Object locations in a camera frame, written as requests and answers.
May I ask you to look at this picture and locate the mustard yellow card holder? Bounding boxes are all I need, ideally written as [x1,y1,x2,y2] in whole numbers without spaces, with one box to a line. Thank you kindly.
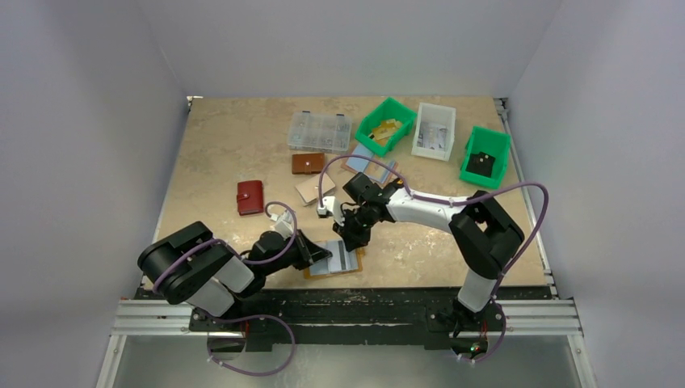
[304,240,365,280]

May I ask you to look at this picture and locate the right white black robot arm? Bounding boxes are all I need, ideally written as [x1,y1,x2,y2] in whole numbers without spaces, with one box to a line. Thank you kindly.
[317,173,524,314]

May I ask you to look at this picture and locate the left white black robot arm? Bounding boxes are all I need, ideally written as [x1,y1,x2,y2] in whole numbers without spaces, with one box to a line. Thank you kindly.
[137,221,333,319]

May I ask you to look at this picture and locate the beige card holder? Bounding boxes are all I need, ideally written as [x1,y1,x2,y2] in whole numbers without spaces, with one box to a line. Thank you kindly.
[295,173,336,206]

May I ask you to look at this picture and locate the stack of loose cards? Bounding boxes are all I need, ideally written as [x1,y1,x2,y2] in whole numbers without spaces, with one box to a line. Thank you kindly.
[341,144,397,187]

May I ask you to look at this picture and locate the red leather card holder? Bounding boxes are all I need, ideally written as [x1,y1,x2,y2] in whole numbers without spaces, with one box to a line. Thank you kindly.
[236,180,265,216]

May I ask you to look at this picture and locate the brown leather card holder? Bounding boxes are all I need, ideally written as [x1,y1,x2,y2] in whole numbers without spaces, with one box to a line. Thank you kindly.
[291,153,326,175]

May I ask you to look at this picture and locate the cards in green bin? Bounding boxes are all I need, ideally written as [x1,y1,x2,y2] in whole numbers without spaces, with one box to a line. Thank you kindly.
[368,119,403,142]

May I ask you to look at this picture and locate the cards in white bin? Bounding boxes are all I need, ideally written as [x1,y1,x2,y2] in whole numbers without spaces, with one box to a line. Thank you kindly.
[417,121,448,151]

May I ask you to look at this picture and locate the green bin with cards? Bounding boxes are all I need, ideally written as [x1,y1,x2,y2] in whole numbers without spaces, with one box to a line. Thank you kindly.
[355,97,417,157]

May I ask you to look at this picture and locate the black card holder in bin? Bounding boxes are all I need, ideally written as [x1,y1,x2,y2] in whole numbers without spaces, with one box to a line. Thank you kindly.
[465,152,496,178]

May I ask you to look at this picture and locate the clear plastic organizer box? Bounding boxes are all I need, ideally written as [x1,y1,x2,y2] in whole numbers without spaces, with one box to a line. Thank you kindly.
[287,111,353,154]

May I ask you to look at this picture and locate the white plastic bin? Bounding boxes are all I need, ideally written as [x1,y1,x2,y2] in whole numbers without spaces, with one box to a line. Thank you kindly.
[411,102,456,162]

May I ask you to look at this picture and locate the green bin right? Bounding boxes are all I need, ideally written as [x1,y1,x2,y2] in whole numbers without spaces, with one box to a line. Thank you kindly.
[459,126,511,189]

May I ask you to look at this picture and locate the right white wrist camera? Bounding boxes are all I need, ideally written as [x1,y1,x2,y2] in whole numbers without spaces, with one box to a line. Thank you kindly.
[317,196,344,226]

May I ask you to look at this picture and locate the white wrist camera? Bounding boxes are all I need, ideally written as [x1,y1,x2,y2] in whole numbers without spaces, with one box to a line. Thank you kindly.
[317,196,344,226]
[270,210,296,239]

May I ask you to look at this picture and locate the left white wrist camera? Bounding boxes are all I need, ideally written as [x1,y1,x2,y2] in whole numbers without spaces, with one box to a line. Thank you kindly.
[270,210,296,239]

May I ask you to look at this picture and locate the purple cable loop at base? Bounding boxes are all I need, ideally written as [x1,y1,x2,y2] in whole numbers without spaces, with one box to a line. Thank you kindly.
[207,314,297,377]

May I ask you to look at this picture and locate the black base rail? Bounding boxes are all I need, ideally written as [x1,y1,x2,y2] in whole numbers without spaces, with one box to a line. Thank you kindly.
[133,286,528,355]

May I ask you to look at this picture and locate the aluminium frame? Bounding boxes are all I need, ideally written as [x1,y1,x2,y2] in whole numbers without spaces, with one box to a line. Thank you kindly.
[110,299,597,387]

